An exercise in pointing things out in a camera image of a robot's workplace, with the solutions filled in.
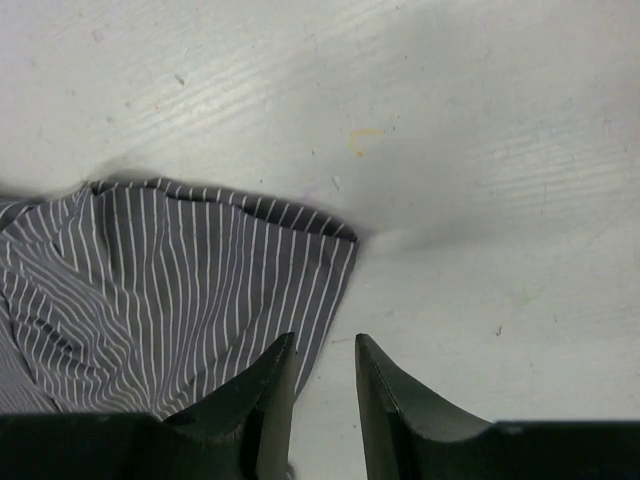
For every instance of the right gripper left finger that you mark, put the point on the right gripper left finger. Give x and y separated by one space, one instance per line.
239 431

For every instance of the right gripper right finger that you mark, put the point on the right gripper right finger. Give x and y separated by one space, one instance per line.
411 432

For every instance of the grey striped underwear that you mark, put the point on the grey striped underwear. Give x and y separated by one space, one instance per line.
146 296

